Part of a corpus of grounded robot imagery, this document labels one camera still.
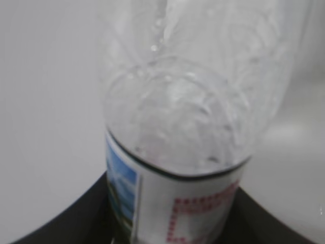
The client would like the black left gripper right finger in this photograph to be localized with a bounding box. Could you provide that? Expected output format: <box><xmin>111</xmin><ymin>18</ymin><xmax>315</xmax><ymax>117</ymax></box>
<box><xmin>229</xmin><ymin>188</ymin><xmax>324</xmax><ymax>243</ymax></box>

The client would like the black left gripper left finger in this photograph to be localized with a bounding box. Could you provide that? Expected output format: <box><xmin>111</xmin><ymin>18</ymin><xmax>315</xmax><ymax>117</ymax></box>
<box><xmin>14</xmin><ymin>173</ymin><xmax>112</xmax><ymax>243</ymax></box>

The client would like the clear water bottle red label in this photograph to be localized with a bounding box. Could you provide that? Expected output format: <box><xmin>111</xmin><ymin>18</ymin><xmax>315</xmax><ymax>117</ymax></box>
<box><xmin>97</xmin><ymin>1</ymin><xmax>312</xmax><ymax>243</ymax></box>

